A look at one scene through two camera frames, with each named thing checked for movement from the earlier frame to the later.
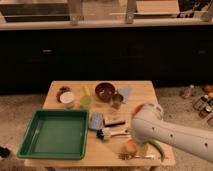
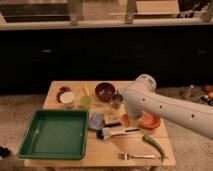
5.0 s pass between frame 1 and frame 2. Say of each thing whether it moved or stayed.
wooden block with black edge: stayed
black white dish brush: stayed
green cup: stayed
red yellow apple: moved
